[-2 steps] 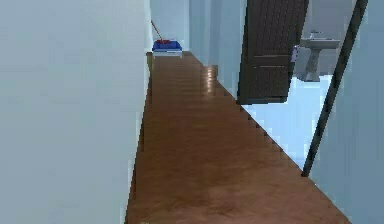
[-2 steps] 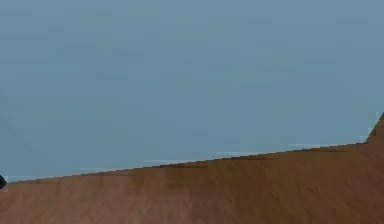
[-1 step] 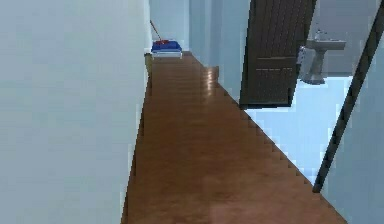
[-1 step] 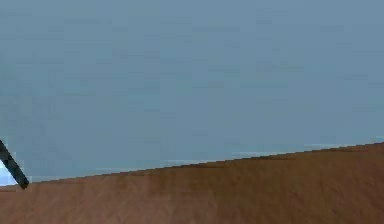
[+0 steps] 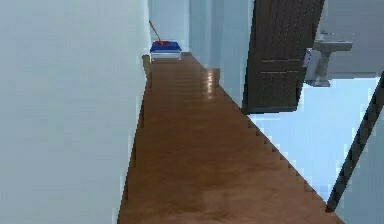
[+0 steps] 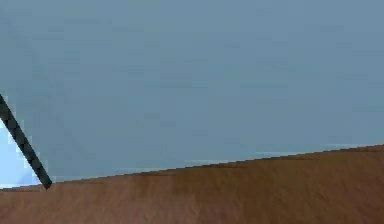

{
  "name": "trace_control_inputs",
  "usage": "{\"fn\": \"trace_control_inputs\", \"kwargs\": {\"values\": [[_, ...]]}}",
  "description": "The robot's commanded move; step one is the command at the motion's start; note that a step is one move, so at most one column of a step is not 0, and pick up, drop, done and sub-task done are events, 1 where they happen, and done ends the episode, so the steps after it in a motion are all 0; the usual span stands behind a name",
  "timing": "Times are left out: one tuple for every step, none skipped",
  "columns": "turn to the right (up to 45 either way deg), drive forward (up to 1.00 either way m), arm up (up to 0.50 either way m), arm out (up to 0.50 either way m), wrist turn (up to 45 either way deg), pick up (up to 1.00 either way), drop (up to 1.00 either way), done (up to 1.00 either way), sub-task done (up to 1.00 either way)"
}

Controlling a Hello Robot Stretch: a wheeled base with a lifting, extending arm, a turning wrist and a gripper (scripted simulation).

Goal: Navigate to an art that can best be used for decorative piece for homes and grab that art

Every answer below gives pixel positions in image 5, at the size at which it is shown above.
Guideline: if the blue mop bucket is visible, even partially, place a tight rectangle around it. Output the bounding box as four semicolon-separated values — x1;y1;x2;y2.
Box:
149;40;183;63

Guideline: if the grey pedestal sink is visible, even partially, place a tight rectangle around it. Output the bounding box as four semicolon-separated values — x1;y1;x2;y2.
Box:
304;29;354;88

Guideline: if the dark brown door frame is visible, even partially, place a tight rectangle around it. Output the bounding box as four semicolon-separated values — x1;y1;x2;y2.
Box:
325;71;384;213

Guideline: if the red mop with wooden handle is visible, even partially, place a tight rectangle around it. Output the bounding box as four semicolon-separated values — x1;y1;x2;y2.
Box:
148;19;172;47

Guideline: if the dark brown room door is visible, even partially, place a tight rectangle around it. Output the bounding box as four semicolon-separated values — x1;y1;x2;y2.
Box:
241;0;326;116

